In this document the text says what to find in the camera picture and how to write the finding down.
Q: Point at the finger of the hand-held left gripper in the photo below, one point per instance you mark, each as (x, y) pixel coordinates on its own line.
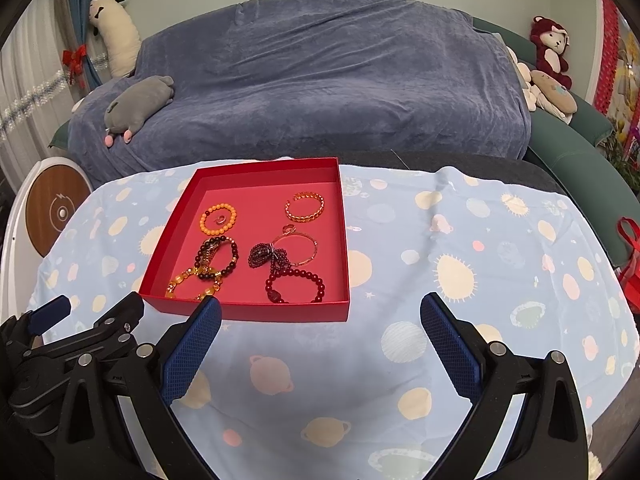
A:
(50, 312)
(122, 315)

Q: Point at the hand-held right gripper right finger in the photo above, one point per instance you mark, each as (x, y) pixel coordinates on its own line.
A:
(450, 350)

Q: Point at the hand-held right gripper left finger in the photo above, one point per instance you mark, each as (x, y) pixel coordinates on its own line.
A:
(192, 350)

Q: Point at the thin gold bangle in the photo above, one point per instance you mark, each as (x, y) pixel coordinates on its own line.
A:
(315, 250)

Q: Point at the red cardboard box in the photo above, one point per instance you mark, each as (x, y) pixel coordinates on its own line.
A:
(260, 182)

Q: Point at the round white wooden stool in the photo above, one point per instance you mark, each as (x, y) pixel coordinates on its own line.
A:
(47, 210)

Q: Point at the planet print light blue cloth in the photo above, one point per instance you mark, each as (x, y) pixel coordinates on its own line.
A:
(350, 385)

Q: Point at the red gift bag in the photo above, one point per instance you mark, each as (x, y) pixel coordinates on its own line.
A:
(631, 280)

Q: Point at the grey plush animal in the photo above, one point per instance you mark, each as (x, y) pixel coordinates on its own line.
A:
(140, 100)

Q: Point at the silver bead curtain garland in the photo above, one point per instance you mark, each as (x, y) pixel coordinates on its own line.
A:
(35, 92)

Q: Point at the green sofa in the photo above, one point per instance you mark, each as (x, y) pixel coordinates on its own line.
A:
(565, 150)

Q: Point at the white sheer curtain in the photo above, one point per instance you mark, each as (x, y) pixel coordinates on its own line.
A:
(30, 60)

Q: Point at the red ribbon bow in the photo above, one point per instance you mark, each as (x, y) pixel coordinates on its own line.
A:
(75, 57)

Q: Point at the white plush toy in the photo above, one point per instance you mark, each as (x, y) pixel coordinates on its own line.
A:
(532, 97)

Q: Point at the round cookie plush cushion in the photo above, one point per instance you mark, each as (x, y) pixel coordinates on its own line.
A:
(555, 92)

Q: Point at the white plush alpaca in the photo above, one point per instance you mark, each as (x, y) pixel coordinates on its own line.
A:
(117, 30)

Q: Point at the blue grey sofa blanket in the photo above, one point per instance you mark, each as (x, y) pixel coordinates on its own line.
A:
(310, 85)

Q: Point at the blue curtain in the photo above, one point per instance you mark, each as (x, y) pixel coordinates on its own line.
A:
(82, 5)

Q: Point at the red plush monkey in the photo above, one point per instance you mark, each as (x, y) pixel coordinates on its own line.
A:
(550, 55)

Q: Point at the red hanging decoration strip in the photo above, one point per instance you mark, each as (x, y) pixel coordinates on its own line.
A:
(607, 50)

